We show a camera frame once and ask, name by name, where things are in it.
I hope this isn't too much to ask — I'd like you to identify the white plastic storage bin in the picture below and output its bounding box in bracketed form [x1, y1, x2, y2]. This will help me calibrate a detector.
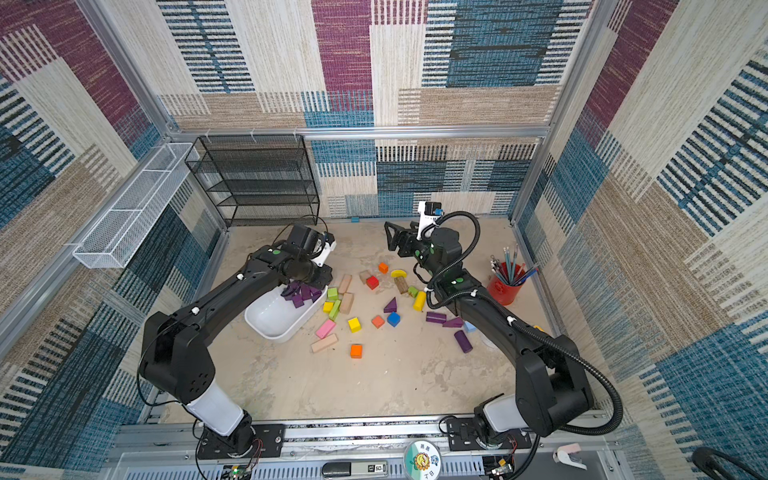
[244, 286, 328, 343]

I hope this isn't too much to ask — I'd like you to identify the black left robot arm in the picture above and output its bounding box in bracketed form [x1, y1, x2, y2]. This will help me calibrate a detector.
[137, 224, 335, 457]

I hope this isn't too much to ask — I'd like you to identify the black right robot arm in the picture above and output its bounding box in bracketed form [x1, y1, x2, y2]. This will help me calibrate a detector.
[384, 211, 624, 446]

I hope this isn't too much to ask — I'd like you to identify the striped dark wood block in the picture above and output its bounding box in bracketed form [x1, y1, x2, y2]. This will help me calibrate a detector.
[394, 277, 409, 294]

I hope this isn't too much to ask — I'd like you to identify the lime green flat block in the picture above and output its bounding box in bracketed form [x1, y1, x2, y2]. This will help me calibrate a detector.
[329, 300, 341, 321]

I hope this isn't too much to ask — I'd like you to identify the yellow cylinder block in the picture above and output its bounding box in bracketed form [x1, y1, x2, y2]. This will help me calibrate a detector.
[412, 291, 427, 312]

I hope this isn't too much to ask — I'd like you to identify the pink rectangular block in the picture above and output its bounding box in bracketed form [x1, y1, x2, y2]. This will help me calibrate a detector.
[315, 319, 336, 339]

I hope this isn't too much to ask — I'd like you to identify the purple triangle block centre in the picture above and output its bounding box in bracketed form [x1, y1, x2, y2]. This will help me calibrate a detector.
[383, 298, 397, 313]

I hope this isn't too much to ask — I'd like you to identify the long natural wood block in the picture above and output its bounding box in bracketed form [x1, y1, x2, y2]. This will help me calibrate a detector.
[311, 334, 338, 354]

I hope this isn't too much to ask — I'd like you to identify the orange cube block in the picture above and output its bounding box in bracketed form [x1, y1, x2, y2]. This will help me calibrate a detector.
[350, 344, 363, 359]

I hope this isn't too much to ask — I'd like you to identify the red pen holder cup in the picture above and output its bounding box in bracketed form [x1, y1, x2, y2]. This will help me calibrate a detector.
[487, 247, 539, 306]

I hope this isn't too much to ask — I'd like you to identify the purple cylinder block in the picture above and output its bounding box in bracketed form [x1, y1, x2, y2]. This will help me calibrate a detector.
[454, 330, 473, 354]

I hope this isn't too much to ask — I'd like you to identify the round green logo sticker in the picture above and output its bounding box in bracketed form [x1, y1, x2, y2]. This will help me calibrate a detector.
[403, 440, 443, 480]

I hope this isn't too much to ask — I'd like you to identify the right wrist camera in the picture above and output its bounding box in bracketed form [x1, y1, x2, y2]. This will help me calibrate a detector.
[417, 201, 443, 240]

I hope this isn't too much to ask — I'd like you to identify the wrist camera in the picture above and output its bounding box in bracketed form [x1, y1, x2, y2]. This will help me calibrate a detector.
[312, 233, 336, 267]
[417, 201, 443, 240]

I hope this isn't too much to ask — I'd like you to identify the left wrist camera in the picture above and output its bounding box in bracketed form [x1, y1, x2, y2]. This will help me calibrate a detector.
[312, 233, 336, 267]

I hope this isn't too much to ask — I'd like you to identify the black wire shelf rack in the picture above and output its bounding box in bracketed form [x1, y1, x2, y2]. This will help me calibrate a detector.
[185, 134, 320, 227]

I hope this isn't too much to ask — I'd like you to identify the white wire mesh basket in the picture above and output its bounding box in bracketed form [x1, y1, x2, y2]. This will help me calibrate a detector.
[73, 143, 192, 269]

